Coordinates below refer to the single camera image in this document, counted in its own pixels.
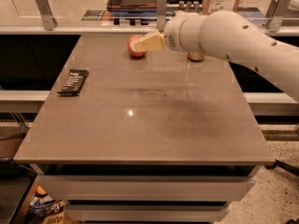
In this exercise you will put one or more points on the snack bag on floor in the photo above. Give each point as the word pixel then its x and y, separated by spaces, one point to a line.
pixel 43 209

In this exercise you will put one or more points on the black rxbar chocolate wrapper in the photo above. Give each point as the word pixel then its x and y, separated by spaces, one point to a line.
pixel 74 82

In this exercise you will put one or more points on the right metal glass bracket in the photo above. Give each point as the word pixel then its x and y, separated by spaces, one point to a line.
pixel 275 14

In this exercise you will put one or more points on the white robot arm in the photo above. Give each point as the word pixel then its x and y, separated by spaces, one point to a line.
pixel 228 36

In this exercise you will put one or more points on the gold soda can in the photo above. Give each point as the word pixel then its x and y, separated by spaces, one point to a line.
pixel 196 56

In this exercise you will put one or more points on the metal glass bracket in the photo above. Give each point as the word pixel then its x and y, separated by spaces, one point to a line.
pixel 275 14
pixel 47 18
pixel 161 14

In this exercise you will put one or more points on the stacked trays behind glass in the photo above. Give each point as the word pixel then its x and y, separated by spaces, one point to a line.
pixel 133 8

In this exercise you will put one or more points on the upper white drawer front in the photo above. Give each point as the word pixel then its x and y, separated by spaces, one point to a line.
pixel 141 188

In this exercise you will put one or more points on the lower white drawer front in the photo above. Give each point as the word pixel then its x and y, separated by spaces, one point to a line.
pixel 150 213

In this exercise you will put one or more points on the white drawer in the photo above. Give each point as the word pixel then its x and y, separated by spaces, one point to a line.
pixel 150 213
pixel 141 188

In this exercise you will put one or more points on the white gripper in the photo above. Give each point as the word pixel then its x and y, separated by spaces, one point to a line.
pixel 171 35

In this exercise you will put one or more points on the left metal glass bracket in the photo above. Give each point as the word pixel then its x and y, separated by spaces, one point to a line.
pixel 47 18

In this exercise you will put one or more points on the middle metal glass bracket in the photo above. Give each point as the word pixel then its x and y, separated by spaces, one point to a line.
pixel 161 14

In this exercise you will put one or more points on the red apple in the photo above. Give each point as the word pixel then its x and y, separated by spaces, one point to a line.
pixel 131 48

